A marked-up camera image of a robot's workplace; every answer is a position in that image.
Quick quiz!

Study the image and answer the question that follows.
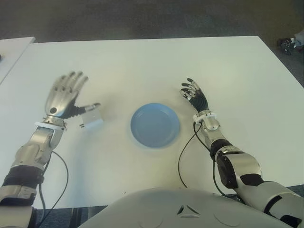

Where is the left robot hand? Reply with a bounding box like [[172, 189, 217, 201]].
[[44, 70, 101, 119]]

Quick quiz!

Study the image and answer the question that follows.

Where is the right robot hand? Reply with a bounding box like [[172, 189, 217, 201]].
[[180, 77, 211, 113]]

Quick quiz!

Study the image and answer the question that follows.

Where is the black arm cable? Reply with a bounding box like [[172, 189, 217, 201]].
[[178, 121, 240, 198], [39, 151, 69, 226]]

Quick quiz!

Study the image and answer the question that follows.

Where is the blue plastic plate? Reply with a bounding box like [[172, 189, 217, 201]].
[[130, 102, 181, 148]]

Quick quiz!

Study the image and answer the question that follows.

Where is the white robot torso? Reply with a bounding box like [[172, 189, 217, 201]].
[[78, 187, 293, 228]]

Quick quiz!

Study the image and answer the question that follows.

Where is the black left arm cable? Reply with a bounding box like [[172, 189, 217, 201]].
[[39, 151, 69, 226]]

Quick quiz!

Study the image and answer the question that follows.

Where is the black dotted shoe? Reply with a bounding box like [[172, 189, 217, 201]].
[[277, 37, 296, 57]]

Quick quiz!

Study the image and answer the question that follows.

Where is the white square charger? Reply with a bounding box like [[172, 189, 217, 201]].
[[79, 109, 104, 132]]

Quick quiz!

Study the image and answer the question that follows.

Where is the white side table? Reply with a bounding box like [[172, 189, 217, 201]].
[[0, 36, 36, 84]]

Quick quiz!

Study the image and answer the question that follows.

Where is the grey trouser leg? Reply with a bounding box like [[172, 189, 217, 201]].
[[294, 30, 304, 47]]

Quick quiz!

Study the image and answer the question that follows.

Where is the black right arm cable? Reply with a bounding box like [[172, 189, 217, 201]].
[[178, 121, 240, 198]]

